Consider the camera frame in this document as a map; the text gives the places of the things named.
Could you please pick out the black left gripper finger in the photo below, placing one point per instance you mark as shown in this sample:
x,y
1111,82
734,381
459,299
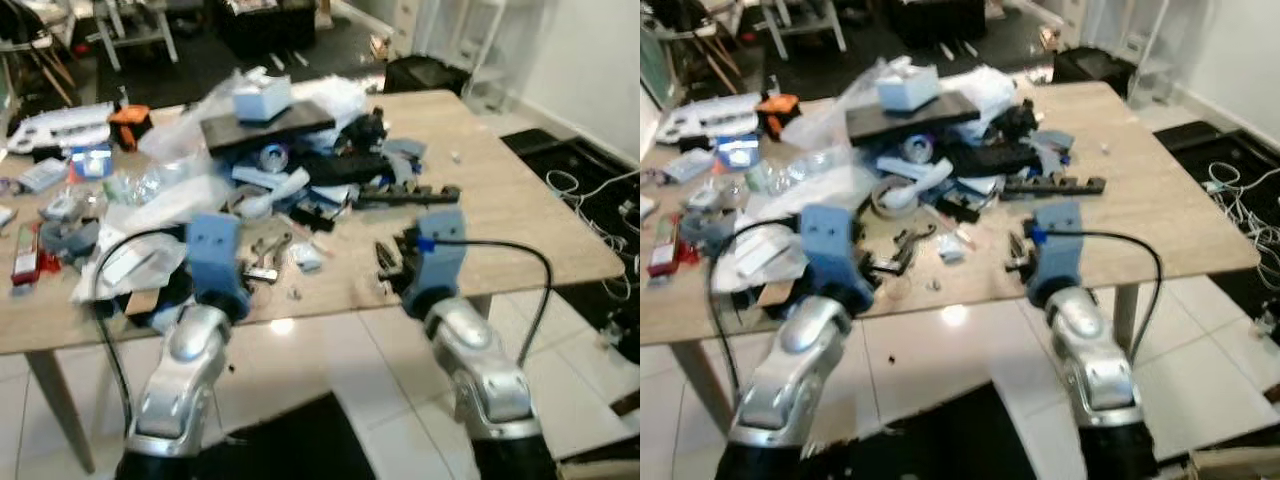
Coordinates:
x,y
277,244
892,266
915,238
265,272

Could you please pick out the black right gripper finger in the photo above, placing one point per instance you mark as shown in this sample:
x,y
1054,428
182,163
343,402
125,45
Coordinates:
x,y
1013,243
390,277
1013,265
388,251

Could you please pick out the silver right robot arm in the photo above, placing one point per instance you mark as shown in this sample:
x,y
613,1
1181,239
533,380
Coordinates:
x,y
480,370
1095,370

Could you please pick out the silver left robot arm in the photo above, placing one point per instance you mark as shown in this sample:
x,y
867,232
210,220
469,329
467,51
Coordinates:
x,y
185,370
790,370

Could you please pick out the small white packet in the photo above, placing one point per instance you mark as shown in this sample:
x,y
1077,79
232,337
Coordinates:
x,y
307,258
951,249

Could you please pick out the black power strip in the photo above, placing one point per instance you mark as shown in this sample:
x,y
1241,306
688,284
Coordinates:
x,y
1055,186
408,195

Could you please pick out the white curved plastic item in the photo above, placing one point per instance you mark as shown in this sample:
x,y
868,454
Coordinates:
x,y
925,178
285,185

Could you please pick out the black cloth pouch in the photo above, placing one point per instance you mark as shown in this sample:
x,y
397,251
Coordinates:
x,y
178,305

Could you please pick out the tape roll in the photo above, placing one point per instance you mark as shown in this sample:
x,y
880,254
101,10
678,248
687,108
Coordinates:
x,y
273,157
917,149

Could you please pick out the grey plastic part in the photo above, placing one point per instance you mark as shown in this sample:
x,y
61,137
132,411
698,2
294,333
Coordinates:
x,y
1052,152
405,160

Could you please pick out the brown cardboard piece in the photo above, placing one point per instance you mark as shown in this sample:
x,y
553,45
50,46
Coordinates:
x,y
774,294
142,302

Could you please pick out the light wooden table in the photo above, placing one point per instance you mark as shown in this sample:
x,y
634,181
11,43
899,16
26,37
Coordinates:
x,y
520,240
1150,230

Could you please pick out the flat white carton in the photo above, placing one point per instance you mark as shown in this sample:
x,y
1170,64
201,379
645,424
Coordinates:
x,y
125,266
760,258

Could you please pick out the black flat board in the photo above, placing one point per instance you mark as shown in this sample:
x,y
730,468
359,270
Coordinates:
x,y
265,130
905,120

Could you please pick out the clear bag with papers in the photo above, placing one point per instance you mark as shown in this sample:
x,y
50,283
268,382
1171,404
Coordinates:
x,y
735,280
100,285

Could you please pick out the clear plastic bottle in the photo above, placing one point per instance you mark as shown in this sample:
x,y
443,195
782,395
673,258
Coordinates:
x,y
132,188
772,178

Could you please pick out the white rectangular box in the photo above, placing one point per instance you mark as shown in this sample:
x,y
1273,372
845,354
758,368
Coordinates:
x,y
262,98
908,88

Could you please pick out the tall clear plastic bag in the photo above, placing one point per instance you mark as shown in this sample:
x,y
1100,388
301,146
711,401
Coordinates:
x,y
185,125
835,110

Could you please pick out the white plastic bag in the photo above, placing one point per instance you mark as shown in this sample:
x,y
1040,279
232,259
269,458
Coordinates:
x,y
335,98
985,88

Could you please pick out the black floor mat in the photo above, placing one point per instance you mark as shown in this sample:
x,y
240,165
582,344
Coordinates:
x,y
545,150
920,440
300,445
1200,145

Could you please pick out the blue grey tape dispenser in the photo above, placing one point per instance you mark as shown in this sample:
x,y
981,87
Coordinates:
x,y
70,240
707,232

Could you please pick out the black box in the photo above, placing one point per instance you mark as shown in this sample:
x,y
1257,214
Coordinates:
x,y
1092,68
425,75

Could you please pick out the blue label plastic packet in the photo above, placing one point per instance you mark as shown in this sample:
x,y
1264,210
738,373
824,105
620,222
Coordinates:
x,y
738,152
92,162

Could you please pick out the orange black tool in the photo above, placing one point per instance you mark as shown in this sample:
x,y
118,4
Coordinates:
x,y
128,125
777,112

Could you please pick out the long red white box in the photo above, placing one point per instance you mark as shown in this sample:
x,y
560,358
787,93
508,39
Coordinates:
x,y
663,250
25,258

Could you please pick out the light blue ribbed case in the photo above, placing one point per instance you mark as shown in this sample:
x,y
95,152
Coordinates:
x,y
43,176
688,166

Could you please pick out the black cabinet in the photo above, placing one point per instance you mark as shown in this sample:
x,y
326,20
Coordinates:
x,y
265,25
935,22

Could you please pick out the long white flat plastic part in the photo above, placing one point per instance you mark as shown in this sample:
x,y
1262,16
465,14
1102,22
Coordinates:
x,y
60,128
705,118

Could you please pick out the white metal stand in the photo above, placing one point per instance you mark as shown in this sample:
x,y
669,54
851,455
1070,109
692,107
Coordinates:
x,y
800,25
135,30

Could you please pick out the cardboard box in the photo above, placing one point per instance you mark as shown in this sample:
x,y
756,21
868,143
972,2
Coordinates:
x,y
1240,464
600,462

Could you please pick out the wooden chair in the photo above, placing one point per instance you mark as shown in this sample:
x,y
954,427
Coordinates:
x,y
45,60
700,55

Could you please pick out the green glass partition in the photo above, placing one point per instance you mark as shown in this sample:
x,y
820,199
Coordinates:
x,y
652,70

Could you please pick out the grey-blue right wrist camera mount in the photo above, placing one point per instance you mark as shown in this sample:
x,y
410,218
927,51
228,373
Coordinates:
x,y
438,250
1058,245

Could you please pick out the grey-blue wrist camera mount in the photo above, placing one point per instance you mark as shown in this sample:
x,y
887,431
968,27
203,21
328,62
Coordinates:
x,y
832,250
438,250
215,255
1058,245

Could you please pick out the grey-blue left wrist camera mount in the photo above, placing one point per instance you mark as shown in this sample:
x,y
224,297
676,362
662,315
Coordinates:
x,y
832,250
215,255

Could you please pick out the black camera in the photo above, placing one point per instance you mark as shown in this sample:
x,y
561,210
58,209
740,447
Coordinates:
x,y
1014,120
368,128

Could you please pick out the white shelf frame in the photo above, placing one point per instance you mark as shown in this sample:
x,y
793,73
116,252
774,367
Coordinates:
x,y
1140,45
480,50

